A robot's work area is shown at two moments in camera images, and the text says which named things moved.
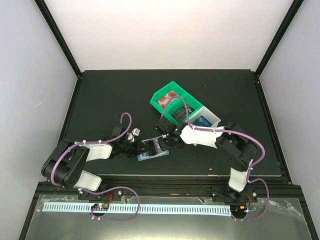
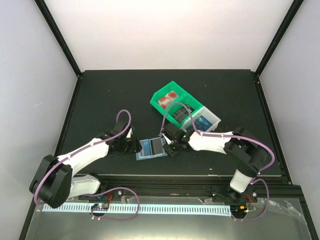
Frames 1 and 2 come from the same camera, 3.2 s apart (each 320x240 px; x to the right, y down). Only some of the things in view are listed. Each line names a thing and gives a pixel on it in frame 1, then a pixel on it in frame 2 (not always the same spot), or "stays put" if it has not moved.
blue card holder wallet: [152, 149] stays put
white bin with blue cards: [203, 117] stays put
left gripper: [138, 147] stays put
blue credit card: [140, 156] → [147, 148]
